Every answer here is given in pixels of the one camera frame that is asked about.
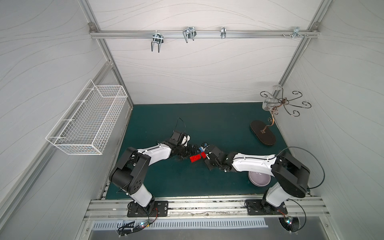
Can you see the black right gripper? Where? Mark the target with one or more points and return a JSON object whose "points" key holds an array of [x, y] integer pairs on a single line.
{"points": [[210, 156]]}

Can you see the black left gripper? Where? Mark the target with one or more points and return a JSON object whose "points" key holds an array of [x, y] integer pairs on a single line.
{"points": [[186, 150]]}

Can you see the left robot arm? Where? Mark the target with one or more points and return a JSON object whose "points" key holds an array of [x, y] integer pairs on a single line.
{"points": [[131, 168]]}

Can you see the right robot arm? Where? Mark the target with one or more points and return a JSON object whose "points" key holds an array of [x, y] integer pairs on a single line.
{"points": [[292, 176]]}

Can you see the lilac bowl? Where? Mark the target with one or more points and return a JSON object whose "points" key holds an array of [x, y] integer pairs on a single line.
{"points": [[259, 179]]}

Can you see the right controller board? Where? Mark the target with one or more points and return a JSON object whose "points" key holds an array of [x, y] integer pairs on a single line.
{"points": [[290, 224]]}

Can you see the metal hook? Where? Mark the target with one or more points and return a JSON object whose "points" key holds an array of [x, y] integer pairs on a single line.
{"points": [[296, 34], [189, 34], [157, 40], [223, 32]]}

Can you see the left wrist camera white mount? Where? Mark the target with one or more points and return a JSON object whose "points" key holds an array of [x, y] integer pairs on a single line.
{"points": [[185, 140]]}

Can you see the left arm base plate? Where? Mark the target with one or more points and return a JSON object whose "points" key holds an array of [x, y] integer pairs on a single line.
{"points": [[153, 209]]}

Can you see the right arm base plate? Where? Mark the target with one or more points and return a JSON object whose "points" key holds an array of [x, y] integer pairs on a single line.
{"points": [[255, 207]]}

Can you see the left controller board with wires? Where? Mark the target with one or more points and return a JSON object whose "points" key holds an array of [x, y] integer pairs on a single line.
{"points": [[131, 228]]}

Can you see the white wire basket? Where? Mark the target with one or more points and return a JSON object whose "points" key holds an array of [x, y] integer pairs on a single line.
{"points": [[86, 126]]}

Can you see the aluminium front rail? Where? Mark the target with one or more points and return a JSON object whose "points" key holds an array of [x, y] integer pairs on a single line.
{"points": [[226, 206]]}

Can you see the aluminium rail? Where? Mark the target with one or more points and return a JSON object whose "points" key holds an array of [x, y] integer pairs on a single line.
{"points": [[201, 34], [226, 206]]}

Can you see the aluminium top rail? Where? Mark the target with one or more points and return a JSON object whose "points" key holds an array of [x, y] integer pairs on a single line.
{"points": [[201, 34]]}

